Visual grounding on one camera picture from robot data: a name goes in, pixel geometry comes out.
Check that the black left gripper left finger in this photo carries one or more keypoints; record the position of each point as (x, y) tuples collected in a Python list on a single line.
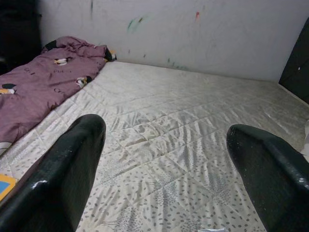
[(53, 183)]

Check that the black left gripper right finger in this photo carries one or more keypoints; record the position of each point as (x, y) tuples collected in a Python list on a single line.
[(272, 183)]

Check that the yellow framed picture board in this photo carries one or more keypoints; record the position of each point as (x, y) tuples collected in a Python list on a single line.
[(4, 186)]

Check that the white printed paper sheet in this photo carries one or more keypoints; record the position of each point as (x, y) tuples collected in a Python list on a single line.
[(212, 230)]

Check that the purple cartoon print blanket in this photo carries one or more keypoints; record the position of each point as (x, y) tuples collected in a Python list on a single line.
[(36, 91)]

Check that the white quilted mattress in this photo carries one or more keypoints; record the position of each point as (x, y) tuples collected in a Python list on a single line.
[(169, 135)]

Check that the dark tufted headboard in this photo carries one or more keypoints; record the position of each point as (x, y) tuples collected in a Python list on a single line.
[(297, 67)]

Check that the black printed bag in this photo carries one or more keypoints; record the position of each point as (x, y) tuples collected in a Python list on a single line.
[(17, 36)]

